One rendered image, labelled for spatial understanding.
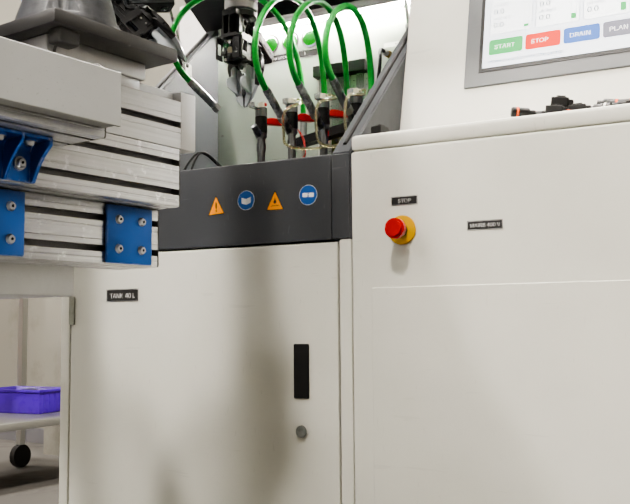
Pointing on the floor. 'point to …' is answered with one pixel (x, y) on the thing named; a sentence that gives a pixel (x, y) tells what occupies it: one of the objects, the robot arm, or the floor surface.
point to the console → (503, 293)
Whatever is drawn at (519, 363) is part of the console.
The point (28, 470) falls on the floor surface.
